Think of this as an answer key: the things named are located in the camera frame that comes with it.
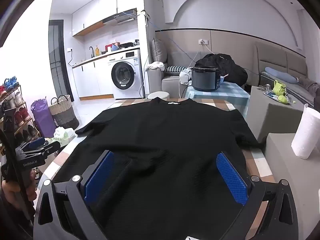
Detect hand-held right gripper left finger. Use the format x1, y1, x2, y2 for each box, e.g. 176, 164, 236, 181
34, 150, 115, 240

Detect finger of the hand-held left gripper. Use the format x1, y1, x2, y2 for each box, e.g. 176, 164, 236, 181
25, 137, 50, 150
17, 142, 61, 160

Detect serving tray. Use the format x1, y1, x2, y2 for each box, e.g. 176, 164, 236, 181
262, 90, 292, 105

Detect dark grey blanket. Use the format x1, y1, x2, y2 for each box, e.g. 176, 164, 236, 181
297, 76, 320, 98

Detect light blue checked tablecloth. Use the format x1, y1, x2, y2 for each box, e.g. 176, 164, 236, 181
185, 81, 250, 115

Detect green teapot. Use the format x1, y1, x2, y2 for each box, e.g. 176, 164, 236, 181
273, 80, 288, 95

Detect blue sandals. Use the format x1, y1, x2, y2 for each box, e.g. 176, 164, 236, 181
4, 76, 20, 91

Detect white cloth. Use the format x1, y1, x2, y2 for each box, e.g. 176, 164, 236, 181
146, 61, 165, 71

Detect grey upholstered daybed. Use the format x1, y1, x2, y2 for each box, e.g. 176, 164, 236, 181
254, 41, 320, 108

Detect pile of black clothes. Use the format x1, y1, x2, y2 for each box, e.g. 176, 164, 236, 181
195, 53, 248, 85

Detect person's left hand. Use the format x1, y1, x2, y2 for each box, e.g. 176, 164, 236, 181
0, 169, 38, 208

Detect white round stool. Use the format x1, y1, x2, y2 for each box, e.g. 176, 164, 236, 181
147, 92, 170, 99

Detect black cable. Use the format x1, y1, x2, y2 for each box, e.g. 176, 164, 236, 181
2, 105, 35, 220

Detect brown blue checked tablecloth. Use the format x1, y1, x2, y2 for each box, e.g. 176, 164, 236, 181
40, 97, 278, 240

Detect white washing machine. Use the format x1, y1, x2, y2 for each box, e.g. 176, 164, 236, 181
107, 49, 145, 100

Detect woven laundry basket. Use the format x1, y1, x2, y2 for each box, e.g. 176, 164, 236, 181
49, 94, 80, 130

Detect black electric cooker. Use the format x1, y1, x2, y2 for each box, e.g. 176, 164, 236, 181
190, 66, 221, 92

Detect white paper towel roll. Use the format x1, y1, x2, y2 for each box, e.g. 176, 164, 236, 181
291, 104, 320, 159

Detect light grey garment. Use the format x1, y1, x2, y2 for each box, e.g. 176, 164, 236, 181
179, 68, 193, 85

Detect purple bag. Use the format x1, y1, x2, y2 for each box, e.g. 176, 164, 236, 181
30, 99, 57, 138

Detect steel range hood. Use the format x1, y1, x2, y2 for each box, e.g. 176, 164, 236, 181
103, 9, 137, 27

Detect white kitchen base cabinets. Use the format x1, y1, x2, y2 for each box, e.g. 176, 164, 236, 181
72, 57, 115, 101

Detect white wall cabinets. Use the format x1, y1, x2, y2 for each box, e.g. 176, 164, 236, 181
71, 0, 144, 37

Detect black knit shirt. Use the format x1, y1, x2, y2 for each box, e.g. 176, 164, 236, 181
51, 97, 262, 240

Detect grey sofa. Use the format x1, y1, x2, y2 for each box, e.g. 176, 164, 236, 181
147, 39, 250, 98

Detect blue bolster pillow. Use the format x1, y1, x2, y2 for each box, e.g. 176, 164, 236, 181
264, 67, 299, 84

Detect white green printed plastic bag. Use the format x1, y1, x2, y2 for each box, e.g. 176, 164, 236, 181
51, 127, 77, 147

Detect grey cushion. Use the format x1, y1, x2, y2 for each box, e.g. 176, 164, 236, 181
151, 38, 167, 64

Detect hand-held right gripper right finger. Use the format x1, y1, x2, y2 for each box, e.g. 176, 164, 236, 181
216, 151, 300, 240

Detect wooden shoe rack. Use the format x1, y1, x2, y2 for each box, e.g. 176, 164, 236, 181
0, 76, 42, 153

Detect grey cube stool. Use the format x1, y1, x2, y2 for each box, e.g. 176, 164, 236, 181
246, 86, 307, 143
264, 132, 320, 240

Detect black glass door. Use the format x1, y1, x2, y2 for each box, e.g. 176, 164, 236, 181
48, 19, 74, 102

